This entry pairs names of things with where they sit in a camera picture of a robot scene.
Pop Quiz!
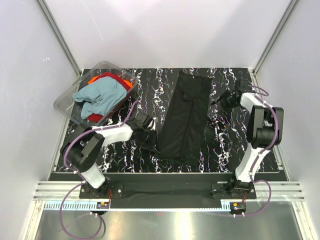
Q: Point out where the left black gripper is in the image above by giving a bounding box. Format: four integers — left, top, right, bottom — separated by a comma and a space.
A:
138, 128, 160, 153

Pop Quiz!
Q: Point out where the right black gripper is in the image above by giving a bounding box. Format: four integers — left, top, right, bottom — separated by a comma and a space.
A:
210, 89, 238, 117

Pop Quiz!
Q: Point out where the black t shirt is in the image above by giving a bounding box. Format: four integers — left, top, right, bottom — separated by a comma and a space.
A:
157, 71, 212, 166

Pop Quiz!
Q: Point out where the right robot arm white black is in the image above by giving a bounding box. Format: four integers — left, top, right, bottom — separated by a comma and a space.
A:
210, 80, 284, 199

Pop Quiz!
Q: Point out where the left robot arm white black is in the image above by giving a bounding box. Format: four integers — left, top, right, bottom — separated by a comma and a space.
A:
60, 113, 158, 199

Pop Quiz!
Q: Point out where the black marbled table mat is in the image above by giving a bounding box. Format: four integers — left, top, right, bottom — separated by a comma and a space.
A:
49, 67, 286, 174

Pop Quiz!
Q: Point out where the red t shirt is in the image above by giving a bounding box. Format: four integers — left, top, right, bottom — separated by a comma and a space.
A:
87, 72, 132, 123

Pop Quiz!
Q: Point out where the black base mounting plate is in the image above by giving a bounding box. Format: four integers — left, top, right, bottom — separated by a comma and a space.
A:
79, 173, 257, 206

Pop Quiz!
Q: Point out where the light blue t shirt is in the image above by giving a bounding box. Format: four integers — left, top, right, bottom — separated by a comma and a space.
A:
72, 76, 127, 120

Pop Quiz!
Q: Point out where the clear plastic bin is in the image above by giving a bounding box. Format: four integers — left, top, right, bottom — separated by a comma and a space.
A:
53, 61, 138, 126

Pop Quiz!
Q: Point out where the left orange black connector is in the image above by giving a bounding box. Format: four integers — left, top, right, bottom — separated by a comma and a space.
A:
96, 201, 110, 209

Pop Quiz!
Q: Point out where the orange black connector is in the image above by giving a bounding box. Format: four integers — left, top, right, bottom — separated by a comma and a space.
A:
96, 201, 110, 209
230, 202, 247, 212

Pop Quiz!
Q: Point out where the orange t shirt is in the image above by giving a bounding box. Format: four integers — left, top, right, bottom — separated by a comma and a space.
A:
88, 76, 133, 87

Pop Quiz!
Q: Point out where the right orange black connector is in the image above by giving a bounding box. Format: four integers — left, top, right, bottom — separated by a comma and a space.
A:
230, 202, 247, 212

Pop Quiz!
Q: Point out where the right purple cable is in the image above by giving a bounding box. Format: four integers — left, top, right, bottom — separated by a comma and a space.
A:
243, 84, 280, 217

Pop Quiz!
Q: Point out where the right aluminium frame post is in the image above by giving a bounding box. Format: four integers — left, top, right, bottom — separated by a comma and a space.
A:
252, 0, 300, 75

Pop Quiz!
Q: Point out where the aluminium frame post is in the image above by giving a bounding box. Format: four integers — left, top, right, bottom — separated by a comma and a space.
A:
35, 0, 82, 77
252, 0, 300, 75

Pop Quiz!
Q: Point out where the aluminium rail crossbar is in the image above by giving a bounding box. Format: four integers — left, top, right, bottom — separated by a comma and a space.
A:
33, 181, 305, 202

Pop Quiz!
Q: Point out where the white slotted cable duct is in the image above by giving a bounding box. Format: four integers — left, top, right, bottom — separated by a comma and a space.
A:
44, 200, 231, 212

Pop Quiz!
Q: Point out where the left aluminium frame post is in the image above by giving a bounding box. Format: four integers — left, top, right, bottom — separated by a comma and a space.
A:
35, 0, 82, 77

